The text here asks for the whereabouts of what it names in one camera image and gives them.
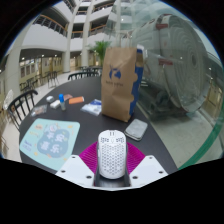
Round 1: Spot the black chair behind table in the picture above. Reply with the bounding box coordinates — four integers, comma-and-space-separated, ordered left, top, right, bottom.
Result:
67, 70, 101, 81

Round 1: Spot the clear plastic tissue pack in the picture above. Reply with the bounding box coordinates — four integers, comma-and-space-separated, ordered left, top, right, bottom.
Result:
80, 98, 103, 117

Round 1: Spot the white perforated computer mouse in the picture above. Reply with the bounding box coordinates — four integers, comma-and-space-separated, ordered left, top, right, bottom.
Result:
96, 129, 128, 180

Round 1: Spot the black wooden chair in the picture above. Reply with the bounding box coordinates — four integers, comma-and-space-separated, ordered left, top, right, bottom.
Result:
7, 89, 39, 131

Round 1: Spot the light green cartoon mouse pad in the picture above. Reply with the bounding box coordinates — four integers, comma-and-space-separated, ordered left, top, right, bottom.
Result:
19, 118, 81, 172

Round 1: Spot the white chair with wooden legs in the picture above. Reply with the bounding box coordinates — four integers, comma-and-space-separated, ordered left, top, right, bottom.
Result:
2, 89, 15, 111

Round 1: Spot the orange card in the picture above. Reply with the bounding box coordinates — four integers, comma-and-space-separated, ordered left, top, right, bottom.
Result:
68, 95, 85, 105

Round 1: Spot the brown paper bag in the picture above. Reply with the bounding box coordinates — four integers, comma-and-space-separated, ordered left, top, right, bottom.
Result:
100, 44, 145, 123

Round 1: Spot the clear snack packet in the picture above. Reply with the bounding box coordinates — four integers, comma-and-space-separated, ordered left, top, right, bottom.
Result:
30, 104, 48, 118

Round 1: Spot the potted green plant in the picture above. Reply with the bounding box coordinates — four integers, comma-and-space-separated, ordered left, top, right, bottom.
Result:
88, 40, 112, 68

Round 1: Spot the flat white box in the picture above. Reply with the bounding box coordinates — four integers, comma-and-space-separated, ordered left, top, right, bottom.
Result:
49, 99, 61, 110

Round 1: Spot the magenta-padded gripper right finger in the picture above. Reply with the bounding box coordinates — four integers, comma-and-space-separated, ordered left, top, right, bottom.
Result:
125, 142, 169, 188

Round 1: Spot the group of dark chairs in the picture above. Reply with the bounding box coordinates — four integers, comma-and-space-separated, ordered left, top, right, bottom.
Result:
19, 70, 60, 93

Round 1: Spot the grey smartphone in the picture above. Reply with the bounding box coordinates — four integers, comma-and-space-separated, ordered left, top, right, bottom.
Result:
123, 118, 149, 142

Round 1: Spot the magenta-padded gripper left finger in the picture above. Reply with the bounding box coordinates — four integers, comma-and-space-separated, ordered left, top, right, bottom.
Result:
54, 141, 100, 188

